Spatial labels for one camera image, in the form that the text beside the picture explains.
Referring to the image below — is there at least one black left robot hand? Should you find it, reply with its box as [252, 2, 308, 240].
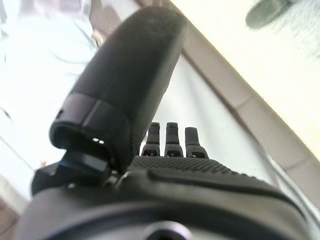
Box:
[14, 5, 311, 240]

